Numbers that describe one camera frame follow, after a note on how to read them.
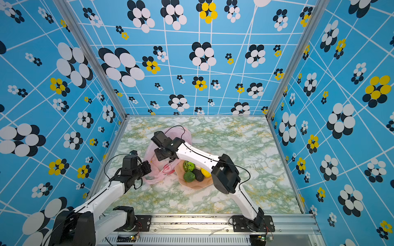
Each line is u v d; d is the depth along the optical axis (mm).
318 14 696
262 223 652
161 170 841
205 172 836
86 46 813
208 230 724
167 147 631
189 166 852
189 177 808
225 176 542
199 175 843
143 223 736
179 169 884
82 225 433
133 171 680
